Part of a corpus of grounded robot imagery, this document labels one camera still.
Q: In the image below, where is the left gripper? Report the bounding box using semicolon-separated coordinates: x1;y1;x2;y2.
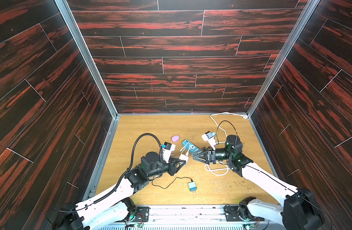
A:
145;157;185;179

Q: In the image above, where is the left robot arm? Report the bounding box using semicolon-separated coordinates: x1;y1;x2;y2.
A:
52;152;186;230

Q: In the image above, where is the teal power strip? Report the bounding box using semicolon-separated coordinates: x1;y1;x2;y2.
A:
181;139;199;153

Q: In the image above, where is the teal USB charger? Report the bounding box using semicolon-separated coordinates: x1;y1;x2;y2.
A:
188;182;197;192

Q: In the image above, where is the pink earbud case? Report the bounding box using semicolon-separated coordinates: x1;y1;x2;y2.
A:
171;135;180;142

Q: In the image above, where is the black USB cable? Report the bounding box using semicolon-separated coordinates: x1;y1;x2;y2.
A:
151;175;193;190

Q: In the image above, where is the white power strip cord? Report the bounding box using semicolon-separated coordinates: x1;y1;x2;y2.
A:
204;112;248;176

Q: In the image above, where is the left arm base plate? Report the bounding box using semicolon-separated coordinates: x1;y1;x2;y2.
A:
129;206;150;223

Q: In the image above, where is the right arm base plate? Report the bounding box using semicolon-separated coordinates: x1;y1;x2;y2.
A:
223;205;258;222

